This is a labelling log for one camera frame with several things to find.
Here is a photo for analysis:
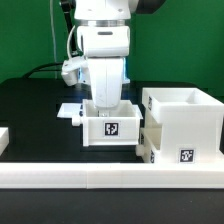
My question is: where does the white thin cable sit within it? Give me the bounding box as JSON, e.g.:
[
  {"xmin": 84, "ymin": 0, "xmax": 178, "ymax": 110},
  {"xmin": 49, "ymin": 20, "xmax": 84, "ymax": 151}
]
[{"xmin": 49, "ymin": 0, "xmax": 58, "ymax": 80}]

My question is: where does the white drawer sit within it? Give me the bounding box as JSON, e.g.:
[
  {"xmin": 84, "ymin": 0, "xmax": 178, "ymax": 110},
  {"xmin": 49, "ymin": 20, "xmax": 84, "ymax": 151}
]
[
  {"xmin": 135, "ymin": 128, "xmax": 156, "ymax": 164},
  {"xmin": 72, "ymin": 99, "xmax": 142, "ymax": 147}
]

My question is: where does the black camera stand pole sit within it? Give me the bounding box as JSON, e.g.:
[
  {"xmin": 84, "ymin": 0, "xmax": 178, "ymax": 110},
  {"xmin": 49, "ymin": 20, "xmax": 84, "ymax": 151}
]
[{"xmin": 59, "ymin": 0, "xmax": 78, "ymax": 58}]

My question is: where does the white U-shaped fence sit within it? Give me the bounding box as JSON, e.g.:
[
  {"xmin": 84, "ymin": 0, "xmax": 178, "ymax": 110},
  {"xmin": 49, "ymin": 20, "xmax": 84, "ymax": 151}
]
[{"xmin": 0, "ymin": 127, "xmax": 224, "ymax": 190}]

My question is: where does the white drawer cabinet box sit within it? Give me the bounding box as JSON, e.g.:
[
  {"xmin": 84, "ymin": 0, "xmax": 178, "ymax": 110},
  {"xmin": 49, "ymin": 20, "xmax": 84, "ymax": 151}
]
[{"xmin": 142, "ymin": 88, "xmax": 224, "ymax": 164}]

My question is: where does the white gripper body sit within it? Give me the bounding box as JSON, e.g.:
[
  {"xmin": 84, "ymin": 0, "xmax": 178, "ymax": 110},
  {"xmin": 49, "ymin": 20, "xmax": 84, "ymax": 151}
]
[{"xmin": 77, "ymin": 26, "xmax": 130, "ymax": 109}]

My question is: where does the white front drawer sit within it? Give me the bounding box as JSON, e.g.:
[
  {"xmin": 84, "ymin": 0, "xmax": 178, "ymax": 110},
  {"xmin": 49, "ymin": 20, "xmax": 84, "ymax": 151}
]
[{"xmin": 135, "ymin": 128, "xmax": 156, "ymax": 164}]

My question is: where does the white marker plate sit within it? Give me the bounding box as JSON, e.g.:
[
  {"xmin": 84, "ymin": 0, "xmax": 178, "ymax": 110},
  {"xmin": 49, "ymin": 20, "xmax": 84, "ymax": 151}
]
[{"xmin": 57, "ymin": 103, "xmax": 83, "ymax": 118}]

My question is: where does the black cable bundle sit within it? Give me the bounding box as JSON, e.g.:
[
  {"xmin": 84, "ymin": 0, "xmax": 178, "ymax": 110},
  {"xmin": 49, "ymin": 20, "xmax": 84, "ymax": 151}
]
[{"xmin": 21, "ymin": 61, "xmax": 73, "ymax": 79}]

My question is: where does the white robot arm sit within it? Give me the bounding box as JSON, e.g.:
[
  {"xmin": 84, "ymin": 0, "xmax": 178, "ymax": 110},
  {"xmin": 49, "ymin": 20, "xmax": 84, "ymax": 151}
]
[{"xmin": 62, "ymin": 0, "xmax": 166, "ymax": 117}]

